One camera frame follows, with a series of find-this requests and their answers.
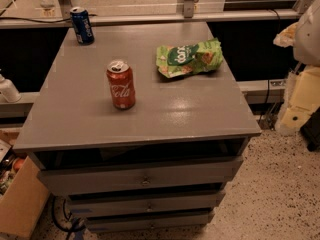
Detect green rice chip bag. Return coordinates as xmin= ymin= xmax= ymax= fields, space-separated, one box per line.
xmin=156 ymin=38 xmax=223 ymax=78

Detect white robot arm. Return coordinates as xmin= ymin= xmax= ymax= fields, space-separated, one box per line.
xmin=273 ymin=0 xmax=320 ymax=135

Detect grey drawer cabinet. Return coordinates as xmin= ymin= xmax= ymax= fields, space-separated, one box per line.
xmin=15 ymin=23 xmax=260 ymax=224

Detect red cola can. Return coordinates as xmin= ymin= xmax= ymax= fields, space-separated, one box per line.
xmin=106 ymin=60 xmax=136 ymax=110

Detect middle grey drawer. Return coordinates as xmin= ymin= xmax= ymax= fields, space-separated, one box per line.
xmin=68 ymin=189 xmax=225 ymax=218

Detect grey drawer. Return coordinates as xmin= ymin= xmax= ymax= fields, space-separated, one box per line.
xmin=86 ymin=209 xmax=214 ymax=232
xmin=38 ymin=156 xmax=242 ymax=196
xmin=68 ymin=189 xmax=225 ymax=218

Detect bottom grey drawer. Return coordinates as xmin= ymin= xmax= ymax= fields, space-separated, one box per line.
xmin=86 ymin=209 xmax=214 ymax=232

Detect top grey drawer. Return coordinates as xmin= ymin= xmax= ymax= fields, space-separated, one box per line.
xmin=38 ymin=156 xmax=242 ymax=196

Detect blue pepsi can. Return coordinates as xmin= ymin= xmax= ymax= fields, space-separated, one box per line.
xmin=70 ymin=7 xmax=94 ymax=45

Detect white bottle at left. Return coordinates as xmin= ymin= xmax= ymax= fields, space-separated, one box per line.
xmin=0 ymin=74 xmax=21 ymax=103

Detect cardboard box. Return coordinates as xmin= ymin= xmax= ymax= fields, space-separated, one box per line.
xmin=0 ymin=151 xmax=49 ymax=239

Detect grey metal frame rail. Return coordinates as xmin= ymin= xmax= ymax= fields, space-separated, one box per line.
xmin=0 ymin=9 xmax=300 ymax=29

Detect black floor cables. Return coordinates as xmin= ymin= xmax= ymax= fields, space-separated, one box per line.
xmin=50 ymin=195 xmax=87 ymax=240

